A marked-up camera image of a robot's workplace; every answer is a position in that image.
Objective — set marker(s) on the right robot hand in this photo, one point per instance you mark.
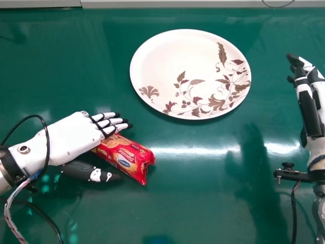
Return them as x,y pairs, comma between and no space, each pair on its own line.
309,101

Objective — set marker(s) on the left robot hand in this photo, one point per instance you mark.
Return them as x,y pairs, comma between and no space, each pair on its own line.
68,137

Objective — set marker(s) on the red biscuit packet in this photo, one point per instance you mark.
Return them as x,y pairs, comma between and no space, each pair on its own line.
127,160

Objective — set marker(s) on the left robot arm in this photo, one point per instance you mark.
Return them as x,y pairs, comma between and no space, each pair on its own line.
3,180

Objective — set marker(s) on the plate with brown leaf pattern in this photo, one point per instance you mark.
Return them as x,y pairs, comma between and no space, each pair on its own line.
177,71

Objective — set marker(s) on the white socket strip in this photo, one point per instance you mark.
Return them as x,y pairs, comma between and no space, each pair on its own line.
177,3

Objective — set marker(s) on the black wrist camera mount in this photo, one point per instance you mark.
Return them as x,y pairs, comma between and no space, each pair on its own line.
292,174

